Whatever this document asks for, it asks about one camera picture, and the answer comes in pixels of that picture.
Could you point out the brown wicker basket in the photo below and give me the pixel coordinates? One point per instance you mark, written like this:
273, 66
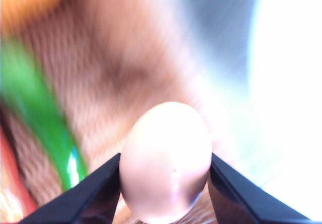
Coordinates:
103, 62

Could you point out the yellow toy corn cob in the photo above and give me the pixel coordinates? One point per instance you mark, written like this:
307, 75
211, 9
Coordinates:
17, 14

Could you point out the green toy vegetable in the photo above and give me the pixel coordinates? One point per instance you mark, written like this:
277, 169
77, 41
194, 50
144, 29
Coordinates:
21, 90

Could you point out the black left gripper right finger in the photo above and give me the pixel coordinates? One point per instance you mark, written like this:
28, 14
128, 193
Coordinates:
239, 199

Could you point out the beige egg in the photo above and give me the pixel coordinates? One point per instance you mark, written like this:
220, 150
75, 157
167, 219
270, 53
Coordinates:
165, 160

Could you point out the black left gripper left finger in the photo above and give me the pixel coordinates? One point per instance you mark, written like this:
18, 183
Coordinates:
94, 201

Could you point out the red toy vegetable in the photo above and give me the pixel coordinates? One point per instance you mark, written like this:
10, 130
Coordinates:
15, 201

